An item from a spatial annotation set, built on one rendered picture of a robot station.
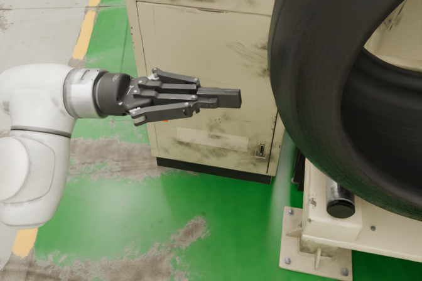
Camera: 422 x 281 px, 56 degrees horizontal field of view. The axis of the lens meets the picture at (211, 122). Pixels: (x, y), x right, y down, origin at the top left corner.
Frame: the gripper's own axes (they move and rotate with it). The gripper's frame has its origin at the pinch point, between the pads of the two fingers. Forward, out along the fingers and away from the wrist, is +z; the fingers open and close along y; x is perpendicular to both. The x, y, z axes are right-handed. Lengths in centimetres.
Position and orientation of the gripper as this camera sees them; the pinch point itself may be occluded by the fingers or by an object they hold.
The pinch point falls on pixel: (219, 98)
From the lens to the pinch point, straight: 65.0
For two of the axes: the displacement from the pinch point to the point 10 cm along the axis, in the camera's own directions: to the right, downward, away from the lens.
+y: 2.0, -7.1, 6.7
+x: 1.4, 7.0, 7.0
